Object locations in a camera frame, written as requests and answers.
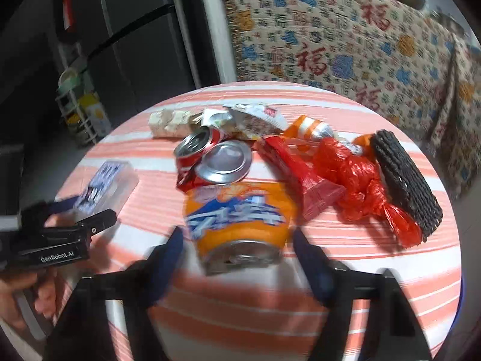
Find yellow package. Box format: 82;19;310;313
81;96;109;136

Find person's left hand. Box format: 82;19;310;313
0;267;61;332

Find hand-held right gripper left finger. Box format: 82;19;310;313
45;226;185;361

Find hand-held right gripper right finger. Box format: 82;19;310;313
292;229;433;361

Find crushed orange soda can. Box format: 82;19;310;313
183;182;297;276

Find red snack wrapper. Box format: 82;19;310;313
253;135;346;221

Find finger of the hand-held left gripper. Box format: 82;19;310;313
22;195;81;227
75;208;117;236

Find grey refrigerator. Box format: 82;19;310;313
45;0;204;94

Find printed blanket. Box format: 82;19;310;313
220;0;481;200

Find crushed red soda can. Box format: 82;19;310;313
173;126;253;192

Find clear box with blue print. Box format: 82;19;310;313
73;160;139;215

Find black woven mat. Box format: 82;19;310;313
370;130;444;243

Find silver foil wrapper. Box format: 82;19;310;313
199;108;237;134

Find white wire rack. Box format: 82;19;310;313
54;56;113;147

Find orange and white plastic bag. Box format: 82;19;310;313
282;115;376;159

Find white printed snack wrapper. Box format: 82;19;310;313
222;102;290;141

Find red plastic bag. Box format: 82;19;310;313
312;137;423;249

